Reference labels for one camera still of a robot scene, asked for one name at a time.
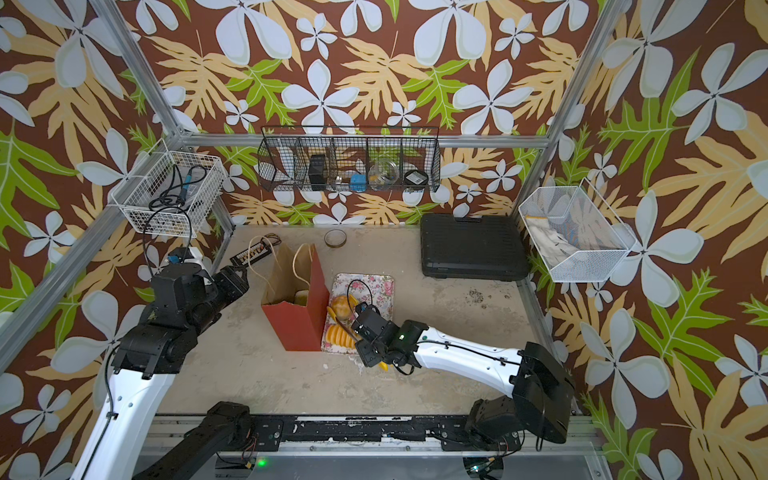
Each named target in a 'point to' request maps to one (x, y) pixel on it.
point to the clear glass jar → (383, 174)
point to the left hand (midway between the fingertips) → (242, 270)
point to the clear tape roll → (335, 238)
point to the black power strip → (259, 250)
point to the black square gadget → (416, 177)
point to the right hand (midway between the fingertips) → (366, 344)
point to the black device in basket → (317, 175)
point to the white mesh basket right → (576, 234)
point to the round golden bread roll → (340, 307)
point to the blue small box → (358, 183)
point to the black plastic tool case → (489, 248)
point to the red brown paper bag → (296, 296)
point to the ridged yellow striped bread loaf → (336, 334)
